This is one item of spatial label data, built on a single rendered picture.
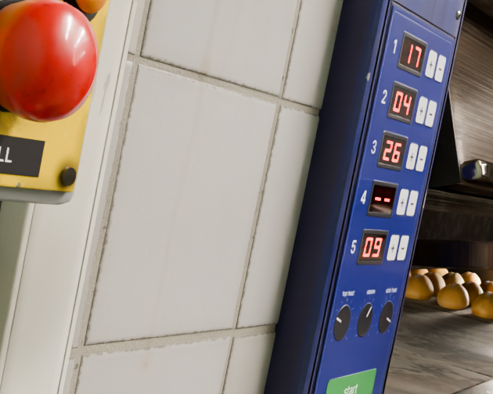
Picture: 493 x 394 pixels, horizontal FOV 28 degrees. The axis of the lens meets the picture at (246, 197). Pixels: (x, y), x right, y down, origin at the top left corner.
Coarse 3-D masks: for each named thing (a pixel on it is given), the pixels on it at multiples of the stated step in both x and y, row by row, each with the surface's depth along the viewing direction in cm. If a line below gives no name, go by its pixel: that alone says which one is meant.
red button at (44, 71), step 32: (32, 0) 31; (0, 32) 30; (32, 32) 30; (64, 32) 31; (0, 64) 30; (32, 64) 30; (64, 64) 31; (96, 64) 32; (0, 96) 31; (32, 96) 30; (64, 96) 31
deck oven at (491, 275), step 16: (480, 0) 96; (432, 192) 90; (448, 192) 94; (464, 192) 121; (432, 208) 91; (448, 208) 95; (464, 208) 99; (480, 208) 103; (432, 224) 118; (448, 224) 123; (464, 224) 129; (480, 224) 135; (464, 240) 130; (480, 240) 136; (464, 272) 270; (480, 272) 267
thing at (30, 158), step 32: (0, 0) 31; (96, 32) 36; (0, 128) 33; (32, 128) 34; (64, 128) 35; (0, 160) 33; (32, 160) 34; (64, 160) 36; (0, 192) 34; (32, 192) 35; (64, 192) 36
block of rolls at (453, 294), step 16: (416, 272) 246; (432, 272) 234; (448, 272) 245; (416, 288) 219; (432, 288) 222; (448, 288) 216; (464, 288) 218; (480, 288) 229; (448, 304) 214; (464, 304) 216; (480, 304) 211
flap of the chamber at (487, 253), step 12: (420, 240) 88; (432, 240) 88; (444, 240) 87; (456, 240) 87; (420, 252) 88; (432, 252) 88; (444, 252) 87; (456, 252) 87; (468, 252) 86; (480, 252) 86; (492, 252) 85; (420, 264) 88; (432, 264) 88; (444, 264) 87; (456, 264) 87; (468, 264) 86; (480, 264) 85; (492, 264) 85
